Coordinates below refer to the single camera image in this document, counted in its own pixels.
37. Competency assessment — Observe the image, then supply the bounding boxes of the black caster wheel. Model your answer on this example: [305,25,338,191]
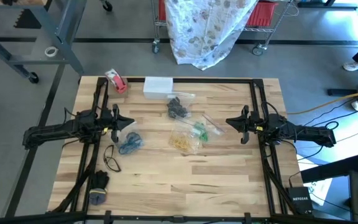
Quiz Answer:
[100,0,114,13]

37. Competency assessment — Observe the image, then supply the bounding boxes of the black aluminium table frame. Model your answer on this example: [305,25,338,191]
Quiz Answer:
[45,77,295,224]

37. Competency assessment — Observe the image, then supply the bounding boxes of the black network switch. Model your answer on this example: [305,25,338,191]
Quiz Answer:
[287,185,314,216]

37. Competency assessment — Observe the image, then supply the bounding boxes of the red tape dispenser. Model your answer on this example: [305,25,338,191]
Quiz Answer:
[104,68,129,95]

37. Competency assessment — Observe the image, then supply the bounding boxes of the dark navy rubber band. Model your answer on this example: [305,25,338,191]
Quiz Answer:
[169,99,188,116]

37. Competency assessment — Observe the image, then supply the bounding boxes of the yellow cable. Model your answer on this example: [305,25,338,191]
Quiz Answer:
[287,89,358,115]

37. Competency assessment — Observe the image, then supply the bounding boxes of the chrome wire shelf cart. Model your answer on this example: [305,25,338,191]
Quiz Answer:
[150,0,294,57]

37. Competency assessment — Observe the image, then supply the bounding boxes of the black and grey glove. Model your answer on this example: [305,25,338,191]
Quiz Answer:
[88,169,111,207]

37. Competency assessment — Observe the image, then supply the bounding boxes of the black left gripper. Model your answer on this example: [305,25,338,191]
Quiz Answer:
[106,104,135,143]

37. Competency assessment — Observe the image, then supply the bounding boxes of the white box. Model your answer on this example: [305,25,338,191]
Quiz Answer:
[142,76,175,100]

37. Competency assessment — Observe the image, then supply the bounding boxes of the black jagged foam piece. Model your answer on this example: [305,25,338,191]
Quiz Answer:
[13,8,42,30]

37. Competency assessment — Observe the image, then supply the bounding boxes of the wide green rubber band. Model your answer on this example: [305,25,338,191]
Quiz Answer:
[194,121,209,142]

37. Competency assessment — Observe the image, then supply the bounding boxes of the white tape roll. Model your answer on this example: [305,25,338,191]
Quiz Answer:
[44,45,60,58]

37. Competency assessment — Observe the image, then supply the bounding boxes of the black floor cable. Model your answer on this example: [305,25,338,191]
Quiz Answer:
[296,132,358,162]
[303,105,358,130]

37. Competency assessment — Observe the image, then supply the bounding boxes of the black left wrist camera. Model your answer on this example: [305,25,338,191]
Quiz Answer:
[99,113,113,125]

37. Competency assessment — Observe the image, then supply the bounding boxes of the black-framed safety glasses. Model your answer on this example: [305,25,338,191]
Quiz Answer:
[103,144,122,173]

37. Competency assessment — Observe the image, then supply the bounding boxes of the black floor beam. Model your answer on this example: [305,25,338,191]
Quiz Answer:
[300,153,358,184]

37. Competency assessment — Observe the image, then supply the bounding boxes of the white paper sheet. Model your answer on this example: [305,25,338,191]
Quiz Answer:
[296,154,334,207]

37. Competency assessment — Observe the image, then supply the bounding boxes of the small red-striped zip bag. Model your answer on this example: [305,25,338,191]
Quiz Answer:
[168,124,203,156]

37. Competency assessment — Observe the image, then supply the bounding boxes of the workbench with grey frame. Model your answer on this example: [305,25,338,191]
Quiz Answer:
[0,0,89,85]

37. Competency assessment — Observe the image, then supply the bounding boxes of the wide blue rubber band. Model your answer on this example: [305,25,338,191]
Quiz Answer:
[118,139,140,156]
[118,136,136,156]
[119,133,142,154]

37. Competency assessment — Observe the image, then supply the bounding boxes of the dark blue rubber band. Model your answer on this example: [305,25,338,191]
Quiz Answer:
[126,132,144,147]

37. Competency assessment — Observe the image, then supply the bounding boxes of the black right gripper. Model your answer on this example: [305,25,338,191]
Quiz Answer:
[226,105,262,144]

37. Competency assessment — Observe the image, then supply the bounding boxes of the red plastic bin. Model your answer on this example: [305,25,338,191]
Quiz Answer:
[157,0,167,22]
[246,0,280,29]

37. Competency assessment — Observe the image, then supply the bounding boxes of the black desk foot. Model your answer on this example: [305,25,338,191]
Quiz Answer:
[297,0,358,10]

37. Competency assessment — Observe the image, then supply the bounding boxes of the clear plastic zip bag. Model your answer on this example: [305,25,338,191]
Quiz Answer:
[165,91,197,121]
[178,113,226,144]
[114,123,145,156]

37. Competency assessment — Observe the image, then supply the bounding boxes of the brown cardboard box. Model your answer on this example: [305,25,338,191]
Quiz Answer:
[107,83,130,100]

